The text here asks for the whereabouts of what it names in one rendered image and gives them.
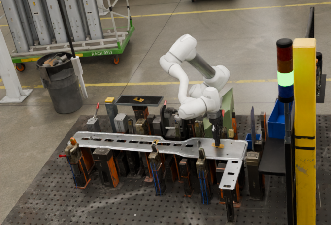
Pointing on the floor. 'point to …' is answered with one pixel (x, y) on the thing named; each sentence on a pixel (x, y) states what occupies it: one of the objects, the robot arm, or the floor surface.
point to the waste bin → (60, 81)
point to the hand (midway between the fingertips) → (217, 141)
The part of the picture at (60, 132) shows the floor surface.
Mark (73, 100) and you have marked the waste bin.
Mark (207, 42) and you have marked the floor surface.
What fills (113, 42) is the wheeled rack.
